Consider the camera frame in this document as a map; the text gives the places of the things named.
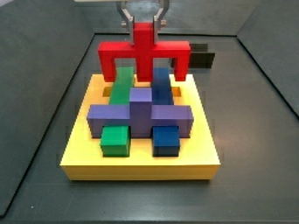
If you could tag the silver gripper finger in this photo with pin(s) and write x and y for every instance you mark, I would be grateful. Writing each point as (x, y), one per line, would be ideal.
(128, 19)
(160, 17)

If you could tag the red E-shaped block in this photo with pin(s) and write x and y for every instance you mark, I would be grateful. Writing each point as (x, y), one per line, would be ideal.
(145, 50)

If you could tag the yellow base board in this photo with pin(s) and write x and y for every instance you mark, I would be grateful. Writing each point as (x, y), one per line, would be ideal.
(198, 161)

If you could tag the purple cross block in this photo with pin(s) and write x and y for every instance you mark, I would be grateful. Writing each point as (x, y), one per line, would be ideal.
(141, 115)

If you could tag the green long block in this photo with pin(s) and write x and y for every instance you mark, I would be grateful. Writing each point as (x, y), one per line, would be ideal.
(116, 136)

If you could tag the blue long block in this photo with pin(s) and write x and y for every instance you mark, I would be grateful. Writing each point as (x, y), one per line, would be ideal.
(165, 135)

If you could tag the black metal bracket holder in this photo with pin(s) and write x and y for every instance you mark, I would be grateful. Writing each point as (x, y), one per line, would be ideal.
(201, 57)

